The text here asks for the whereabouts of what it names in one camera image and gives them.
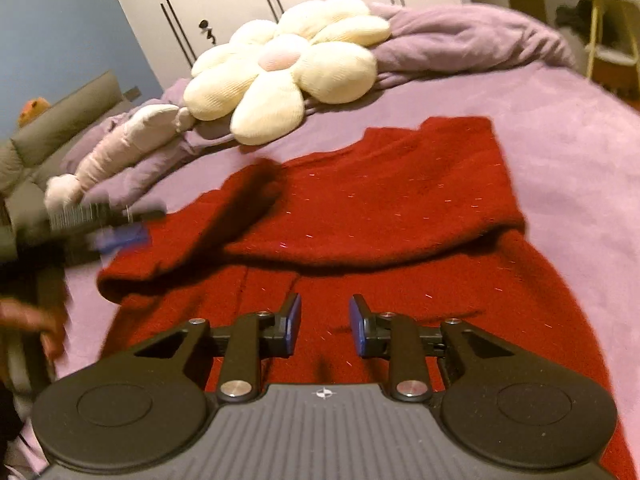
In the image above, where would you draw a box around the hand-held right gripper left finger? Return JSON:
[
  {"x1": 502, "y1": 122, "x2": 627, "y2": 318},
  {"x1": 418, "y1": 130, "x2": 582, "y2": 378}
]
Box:
[{"x1": 132, "y1": 292, "x2": 303, "y2": 405}]

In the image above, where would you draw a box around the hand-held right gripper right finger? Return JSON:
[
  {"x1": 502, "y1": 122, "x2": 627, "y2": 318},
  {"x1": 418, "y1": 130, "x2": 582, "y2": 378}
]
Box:
[{"x1": 348, "y1": 294, "x2": 506, "y2": 403}]

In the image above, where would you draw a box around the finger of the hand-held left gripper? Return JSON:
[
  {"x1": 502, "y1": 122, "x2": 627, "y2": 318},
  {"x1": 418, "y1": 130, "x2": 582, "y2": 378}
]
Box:
[{"x1": 87, "y1": 207, "x2": 168, "y2": 258}]

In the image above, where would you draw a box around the red knit sweater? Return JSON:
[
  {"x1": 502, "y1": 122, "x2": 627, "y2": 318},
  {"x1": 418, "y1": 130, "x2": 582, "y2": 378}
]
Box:
[{"x1": 95, "y1": 116, "x2": 638, "y2": 480}]

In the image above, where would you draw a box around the person's left hand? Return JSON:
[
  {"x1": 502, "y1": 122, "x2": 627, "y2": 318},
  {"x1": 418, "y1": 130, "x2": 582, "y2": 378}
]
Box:
[{"x1": 0, "y1": 299, "x2": 68, "y2": 362}]

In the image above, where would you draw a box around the long pale plush toy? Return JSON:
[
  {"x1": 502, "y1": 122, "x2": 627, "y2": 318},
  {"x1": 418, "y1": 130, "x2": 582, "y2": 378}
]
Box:
[{"x1": 44, "y1": 104, "x2": 196, "y2": 207}]

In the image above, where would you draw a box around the orange plush toy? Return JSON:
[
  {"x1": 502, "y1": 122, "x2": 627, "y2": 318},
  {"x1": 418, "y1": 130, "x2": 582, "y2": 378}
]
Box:
[{"x1": 18, "y1": 97, "x2": 52, "y2": 128}]

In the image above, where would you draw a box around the cream flower-shaped pillow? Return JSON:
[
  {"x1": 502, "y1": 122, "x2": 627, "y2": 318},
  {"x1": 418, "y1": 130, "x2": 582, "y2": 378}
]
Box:
[{"x1": 183, "y1": 0, "x2": 392, "y2": 147}]

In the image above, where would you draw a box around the purple bed sheet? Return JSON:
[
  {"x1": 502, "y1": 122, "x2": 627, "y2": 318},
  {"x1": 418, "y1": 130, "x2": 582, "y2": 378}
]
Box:
[{"x1": 0, "y1": 57, "x2": 640, "y2": 480}]

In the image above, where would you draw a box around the crumpled purple blanket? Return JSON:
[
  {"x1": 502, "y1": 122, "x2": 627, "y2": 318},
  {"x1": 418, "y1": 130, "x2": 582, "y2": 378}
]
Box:
[{"x1": 50, "y1": 2, "x2": 578, "y2": 201}]

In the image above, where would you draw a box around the dark bundle on shelf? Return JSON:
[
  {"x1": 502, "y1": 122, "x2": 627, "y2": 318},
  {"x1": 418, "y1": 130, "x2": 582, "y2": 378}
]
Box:
[{"x1": 554, "y1": 0, "x2": 610, "y2": 37}]

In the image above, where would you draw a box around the yellow shelf rack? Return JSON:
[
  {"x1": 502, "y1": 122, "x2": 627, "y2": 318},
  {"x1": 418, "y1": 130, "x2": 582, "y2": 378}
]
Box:
[{"x1": 571, "y1": 0, "x2": 640, "y2": 97}]

